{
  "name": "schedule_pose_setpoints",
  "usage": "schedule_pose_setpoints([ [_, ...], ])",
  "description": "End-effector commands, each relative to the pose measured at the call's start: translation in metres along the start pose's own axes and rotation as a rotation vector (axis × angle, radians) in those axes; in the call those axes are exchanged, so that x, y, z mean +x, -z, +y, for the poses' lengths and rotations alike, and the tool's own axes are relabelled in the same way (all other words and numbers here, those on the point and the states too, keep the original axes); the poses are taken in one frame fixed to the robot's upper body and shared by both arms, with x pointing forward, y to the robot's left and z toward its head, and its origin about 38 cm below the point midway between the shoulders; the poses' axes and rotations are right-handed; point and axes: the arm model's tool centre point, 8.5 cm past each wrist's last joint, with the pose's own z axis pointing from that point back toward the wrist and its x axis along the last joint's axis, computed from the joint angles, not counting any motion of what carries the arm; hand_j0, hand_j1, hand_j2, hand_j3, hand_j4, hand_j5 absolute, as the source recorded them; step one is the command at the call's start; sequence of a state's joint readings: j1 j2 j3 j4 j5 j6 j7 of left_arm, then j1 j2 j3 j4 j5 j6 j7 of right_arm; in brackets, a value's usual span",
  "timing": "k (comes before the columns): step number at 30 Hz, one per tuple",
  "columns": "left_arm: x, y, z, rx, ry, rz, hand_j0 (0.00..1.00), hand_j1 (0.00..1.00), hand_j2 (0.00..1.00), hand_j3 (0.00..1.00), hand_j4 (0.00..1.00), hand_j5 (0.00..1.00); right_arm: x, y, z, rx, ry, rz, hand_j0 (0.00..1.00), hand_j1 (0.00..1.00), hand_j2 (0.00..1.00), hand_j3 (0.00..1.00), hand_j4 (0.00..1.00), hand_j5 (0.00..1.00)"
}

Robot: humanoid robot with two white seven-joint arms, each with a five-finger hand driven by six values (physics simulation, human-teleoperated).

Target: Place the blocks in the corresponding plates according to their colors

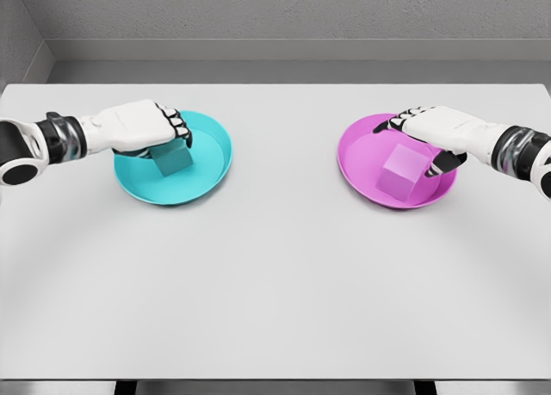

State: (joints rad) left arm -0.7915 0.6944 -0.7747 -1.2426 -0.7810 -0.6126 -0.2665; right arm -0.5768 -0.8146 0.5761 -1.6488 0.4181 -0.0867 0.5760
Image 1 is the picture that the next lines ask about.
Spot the pink plate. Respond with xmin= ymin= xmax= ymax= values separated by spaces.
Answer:
xmin=336 ymin=113 xmax=458 ymax=210

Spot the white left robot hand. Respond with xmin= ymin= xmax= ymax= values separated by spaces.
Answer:
xmin=95 ymin=99 xmax=194 ymax=159

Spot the cyan plate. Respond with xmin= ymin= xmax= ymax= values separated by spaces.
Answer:
xmin=113 ymin=109 xmax=233 ymax=207

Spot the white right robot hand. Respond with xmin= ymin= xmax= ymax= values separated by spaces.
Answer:
xmin=372 ymin=106 xmax=481 ymax=179

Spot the pink block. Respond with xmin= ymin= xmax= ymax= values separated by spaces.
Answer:
xmin=375 ymin=143 xmax=432 ymax=203

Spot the cyan block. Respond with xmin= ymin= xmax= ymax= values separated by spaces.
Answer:
xmin=150 ymin=139 xmax=194 ymax=177

